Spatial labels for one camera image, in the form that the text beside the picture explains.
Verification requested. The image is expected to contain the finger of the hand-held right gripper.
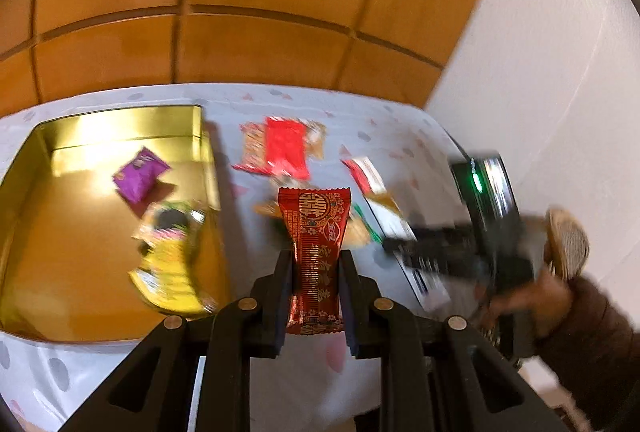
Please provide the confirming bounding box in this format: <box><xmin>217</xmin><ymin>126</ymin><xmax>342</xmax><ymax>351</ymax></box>
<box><xmin>382</xmin><ymin>221</ymin><xmax>482</xmax><ymax>277</ymax></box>

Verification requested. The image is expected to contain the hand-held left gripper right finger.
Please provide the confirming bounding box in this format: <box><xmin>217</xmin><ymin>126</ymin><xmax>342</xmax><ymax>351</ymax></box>
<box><xmin>337</xmin><ymin>249</ymin><xmax>571</xmax><ymax>432</ymax></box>

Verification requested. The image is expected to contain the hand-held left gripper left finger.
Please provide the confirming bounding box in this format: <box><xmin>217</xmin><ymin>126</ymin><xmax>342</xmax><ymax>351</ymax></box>
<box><xmin>60</xmin><ymin>251</ymin><xmax>296</xmax><ymax>432</ymax></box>

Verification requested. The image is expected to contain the long white snack packet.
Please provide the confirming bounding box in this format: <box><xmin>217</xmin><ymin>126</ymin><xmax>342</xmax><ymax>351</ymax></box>
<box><xmin>362</xmin><ymin>192</ymin><xmax>451</xmax><ymax>313</ymax></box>

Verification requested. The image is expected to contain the red gold patterned snack packet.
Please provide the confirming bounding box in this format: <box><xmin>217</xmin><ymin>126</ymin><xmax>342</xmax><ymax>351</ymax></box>
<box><xmin>277</xmin><ymin>187</ymin><xmax>353</xmax><ymax>335</ymax></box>

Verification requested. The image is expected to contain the green ended granola bar packet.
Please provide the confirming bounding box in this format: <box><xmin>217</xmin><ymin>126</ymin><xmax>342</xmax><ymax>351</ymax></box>
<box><xmin>252</xmin><ymin>201</ymin><xmax>383</xmax><ymax>249</ymax></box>

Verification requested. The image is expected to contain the white red printed snack packet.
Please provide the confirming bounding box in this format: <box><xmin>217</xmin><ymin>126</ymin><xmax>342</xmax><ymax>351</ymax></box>
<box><xmin>341</xmin><ymin>157</ymin><xmax>388</xmax><ymax>195</ymax></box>

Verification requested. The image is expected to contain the plain bright red snack packet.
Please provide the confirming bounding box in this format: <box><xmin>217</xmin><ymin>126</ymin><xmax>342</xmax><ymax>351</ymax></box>
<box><xmin>264</xmin><ymin>117</ymin><xmax>310</xmax><ymax>179</ymax></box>

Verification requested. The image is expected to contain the gold tin tray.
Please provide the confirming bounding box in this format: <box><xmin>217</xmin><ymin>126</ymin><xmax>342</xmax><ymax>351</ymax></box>
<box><xmin>0</xmin><ymin>104</ymin><xmax>233</xmax><ymax>345</ymax></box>

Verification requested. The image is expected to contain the person's right forearm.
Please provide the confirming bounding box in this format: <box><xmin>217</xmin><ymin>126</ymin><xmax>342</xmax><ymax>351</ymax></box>
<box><xmin>532</xmin><ymin>274</ymin><xmax>640</xmax><ymax>432</ymax></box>

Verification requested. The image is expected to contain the person's right hand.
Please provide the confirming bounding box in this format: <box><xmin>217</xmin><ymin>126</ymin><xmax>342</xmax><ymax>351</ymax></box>
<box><xmin>487</xmin><ymin>281</ymin><xmax>574</xmax><ymax>339</ymax></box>

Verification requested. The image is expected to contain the wicker chair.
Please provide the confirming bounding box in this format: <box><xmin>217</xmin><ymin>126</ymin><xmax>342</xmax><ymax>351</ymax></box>
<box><xmin>544</xmin><ymin>207</ymin><xmax>591</xmax><ymax>283</ymax></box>

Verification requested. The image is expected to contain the yellow cake snack packet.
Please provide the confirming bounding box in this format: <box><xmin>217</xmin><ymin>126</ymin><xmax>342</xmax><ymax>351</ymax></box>
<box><xmin>129</xmin><ymin>202</ymin><xmax>218</xmax><ymax>317</ymax></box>

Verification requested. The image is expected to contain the white patterned tablecloth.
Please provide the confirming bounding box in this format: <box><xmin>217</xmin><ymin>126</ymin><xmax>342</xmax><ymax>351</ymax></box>
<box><xmin>0</xmin><ymin>84</ymin><xmax>501</xmax><ymax>432</ymax></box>

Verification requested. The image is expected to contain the red beige snack bar packet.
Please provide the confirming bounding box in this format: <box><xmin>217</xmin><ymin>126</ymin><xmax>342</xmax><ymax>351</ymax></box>
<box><xmin>232</xmin><ymin>122</ymin><xmax>268</xmax><ymax>173</ymax></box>

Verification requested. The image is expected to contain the beige cookie packet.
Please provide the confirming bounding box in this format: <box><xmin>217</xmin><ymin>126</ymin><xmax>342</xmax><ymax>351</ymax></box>
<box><xmin>302</xmin><ymin>122</ymin><xmax>327</xmax><ymax>160</ymax></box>

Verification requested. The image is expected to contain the purple snack packet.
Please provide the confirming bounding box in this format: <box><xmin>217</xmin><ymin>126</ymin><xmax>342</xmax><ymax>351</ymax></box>
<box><xmin>112</xmin><ymin>147</ymin><xmax>171</xmax><ymax>205</ymax></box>

